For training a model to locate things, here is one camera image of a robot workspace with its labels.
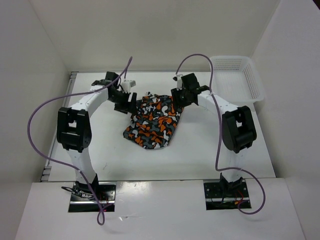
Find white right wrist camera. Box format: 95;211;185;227
172;74;184;91

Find white perforated plastic basket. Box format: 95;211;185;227
210;55;265;104

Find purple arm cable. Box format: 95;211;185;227
174;54;267;215
26;56;133;226

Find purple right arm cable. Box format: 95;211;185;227
174;54;267;215

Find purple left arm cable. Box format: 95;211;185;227
26;56;133;226

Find orange black camouflage shorts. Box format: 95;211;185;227
123;92;184;150

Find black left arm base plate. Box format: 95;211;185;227
61;181;116;213

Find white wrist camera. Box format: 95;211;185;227
120;80;136;93
172;74;184;91

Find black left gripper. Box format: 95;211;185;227
108;90;138;116

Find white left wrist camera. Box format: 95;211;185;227
120;80;136;93

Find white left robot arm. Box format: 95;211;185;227
56;71;137;200

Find aluminium table edge rail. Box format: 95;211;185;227
40;71;78;183

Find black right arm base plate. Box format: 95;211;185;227
203;180;252;211

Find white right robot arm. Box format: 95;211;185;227
171;73;257;197

